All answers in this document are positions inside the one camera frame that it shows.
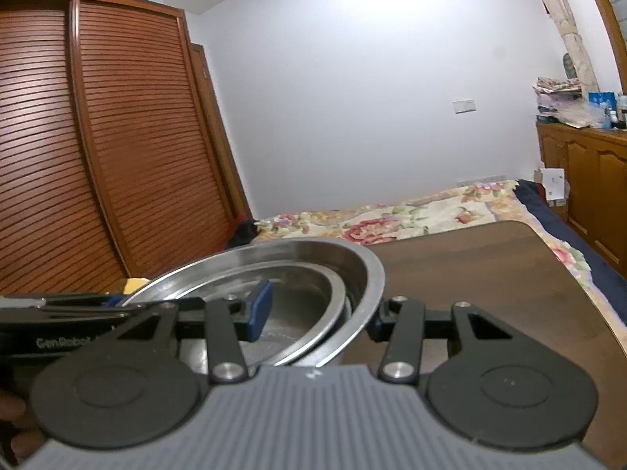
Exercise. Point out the wooden window frame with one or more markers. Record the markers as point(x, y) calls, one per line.
point(607, 19)

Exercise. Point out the brown louvered wooden wardrobe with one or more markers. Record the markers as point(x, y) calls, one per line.
point(98, 132)

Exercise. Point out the dark clothes heap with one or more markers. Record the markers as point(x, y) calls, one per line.
point(242, 235)

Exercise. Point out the clear bottle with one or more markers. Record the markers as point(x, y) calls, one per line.
point(621, 107)

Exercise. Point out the white paper bag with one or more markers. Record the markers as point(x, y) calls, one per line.
point(553, 186)

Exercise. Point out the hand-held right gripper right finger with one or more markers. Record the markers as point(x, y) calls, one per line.
point(378, 328)

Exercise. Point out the navy bed sheet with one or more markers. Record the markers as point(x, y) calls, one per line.
point(563, 225)

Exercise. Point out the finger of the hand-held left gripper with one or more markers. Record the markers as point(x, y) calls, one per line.
point(113, 300)

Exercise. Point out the beige patterned curtain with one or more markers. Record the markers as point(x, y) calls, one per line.
point(563, 10)

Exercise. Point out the grey round fan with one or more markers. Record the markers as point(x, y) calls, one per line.
point(568, 66)

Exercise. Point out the pile of folded cloths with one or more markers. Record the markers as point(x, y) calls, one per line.
point(558, 98)

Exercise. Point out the person's left hand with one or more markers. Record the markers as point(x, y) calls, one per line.
point(10, 409)

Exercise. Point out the blue box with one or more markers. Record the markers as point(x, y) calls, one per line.
point(601, 104)

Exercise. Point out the medium steel bowl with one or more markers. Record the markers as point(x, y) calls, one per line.
point(303, 303)

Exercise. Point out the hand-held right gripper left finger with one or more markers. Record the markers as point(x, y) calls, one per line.
point(259, 309)

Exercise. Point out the wooden sideboard cabinet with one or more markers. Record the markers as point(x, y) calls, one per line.
point(588, 181)

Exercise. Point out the white wall socket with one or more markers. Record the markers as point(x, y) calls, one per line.
point(464, 105)

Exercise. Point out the floral blanket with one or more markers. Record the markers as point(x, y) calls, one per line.
point(392, 220)

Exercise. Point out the large steel bowl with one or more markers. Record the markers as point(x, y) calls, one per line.
point(294, 252)

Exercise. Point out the clear plastic bag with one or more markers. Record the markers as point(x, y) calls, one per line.
point(583, 118)

